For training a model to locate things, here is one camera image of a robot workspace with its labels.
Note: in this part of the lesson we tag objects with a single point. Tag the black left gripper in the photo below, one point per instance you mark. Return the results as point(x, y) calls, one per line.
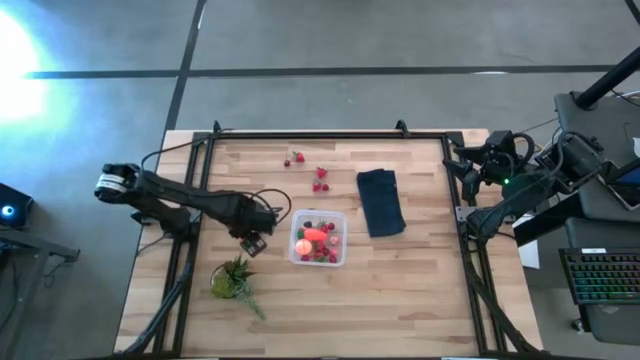
point(252, 220)

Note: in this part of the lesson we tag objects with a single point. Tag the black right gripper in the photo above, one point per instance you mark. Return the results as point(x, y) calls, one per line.
point(495, 167)

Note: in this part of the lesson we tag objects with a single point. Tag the clear plastic tupperware container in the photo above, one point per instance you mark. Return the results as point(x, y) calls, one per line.
point(293, 220)

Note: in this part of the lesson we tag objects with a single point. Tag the orange pink peach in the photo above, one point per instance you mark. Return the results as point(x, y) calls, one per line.
point(303, 247)

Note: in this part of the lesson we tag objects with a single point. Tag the orange carrot green top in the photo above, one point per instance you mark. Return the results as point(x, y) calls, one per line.
point(316, 234)

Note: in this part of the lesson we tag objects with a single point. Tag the small pink fruit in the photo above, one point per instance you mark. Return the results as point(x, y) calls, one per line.
point(334, 240)

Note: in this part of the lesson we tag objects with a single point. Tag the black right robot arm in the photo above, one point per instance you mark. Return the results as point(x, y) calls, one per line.
point(520, 200)

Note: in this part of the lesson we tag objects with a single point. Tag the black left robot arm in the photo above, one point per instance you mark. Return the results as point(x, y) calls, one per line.
point(175, 197)

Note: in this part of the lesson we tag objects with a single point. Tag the green potted succulent plant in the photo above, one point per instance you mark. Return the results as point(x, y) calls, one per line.
point(231, 280)

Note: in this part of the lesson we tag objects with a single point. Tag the dark blue folded cloth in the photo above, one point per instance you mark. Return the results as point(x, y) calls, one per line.
point(380, 202)

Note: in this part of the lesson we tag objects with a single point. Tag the white paper sheet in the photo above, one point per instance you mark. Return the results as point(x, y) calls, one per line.
point(530, 255)

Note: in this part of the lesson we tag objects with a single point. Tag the grey desk top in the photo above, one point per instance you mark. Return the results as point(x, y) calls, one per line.
point(600, 120)

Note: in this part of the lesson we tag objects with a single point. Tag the dark phone white edge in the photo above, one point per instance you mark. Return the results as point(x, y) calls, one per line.
point(620, 192)

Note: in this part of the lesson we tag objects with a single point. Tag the black round pole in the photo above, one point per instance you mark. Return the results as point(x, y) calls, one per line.
point(605, 82)

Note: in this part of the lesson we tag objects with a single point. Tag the black backlit keyboard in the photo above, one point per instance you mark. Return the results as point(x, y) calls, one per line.
point(600, 277)

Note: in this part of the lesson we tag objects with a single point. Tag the black box blue light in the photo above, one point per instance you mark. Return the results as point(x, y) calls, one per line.
point(20, 200)

